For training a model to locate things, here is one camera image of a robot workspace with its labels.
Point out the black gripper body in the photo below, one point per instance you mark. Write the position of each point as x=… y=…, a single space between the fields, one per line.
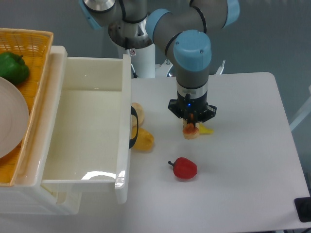
x=191 y=104

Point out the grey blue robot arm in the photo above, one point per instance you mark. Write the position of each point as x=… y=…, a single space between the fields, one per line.
x=182 y=38

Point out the round bread roll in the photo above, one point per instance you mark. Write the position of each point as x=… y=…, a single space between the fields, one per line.
x=140 y=113

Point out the upper white drawer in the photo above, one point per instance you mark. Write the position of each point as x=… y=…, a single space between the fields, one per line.
x=90 y=145

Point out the white plastic drawer cabinet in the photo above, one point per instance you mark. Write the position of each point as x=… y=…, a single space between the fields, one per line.
x=28 y=196

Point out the yellow banana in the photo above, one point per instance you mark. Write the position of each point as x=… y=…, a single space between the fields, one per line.
x=203 y=130

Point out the yellow bell pepper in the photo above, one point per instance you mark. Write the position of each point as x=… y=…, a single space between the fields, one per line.
x=144 y=141

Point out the red bell pepper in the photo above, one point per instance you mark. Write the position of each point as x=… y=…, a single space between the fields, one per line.
x=184 y=168

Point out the black device at table edge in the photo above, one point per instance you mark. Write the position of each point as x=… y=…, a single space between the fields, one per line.
x=303 y=208

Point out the orange woven basket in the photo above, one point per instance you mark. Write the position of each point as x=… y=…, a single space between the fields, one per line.
x=35 y=46

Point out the beige round plate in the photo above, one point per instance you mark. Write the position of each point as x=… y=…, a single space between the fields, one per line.
x=14 y=115

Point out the green bell pepper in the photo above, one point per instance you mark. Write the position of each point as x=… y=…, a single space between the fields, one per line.
x=13 y=68

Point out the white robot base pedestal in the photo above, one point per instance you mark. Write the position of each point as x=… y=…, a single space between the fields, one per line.
x=143 y=62

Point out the white metal frame right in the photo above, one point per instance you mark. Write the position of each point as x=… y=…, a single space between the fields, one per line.
x=301 y=113

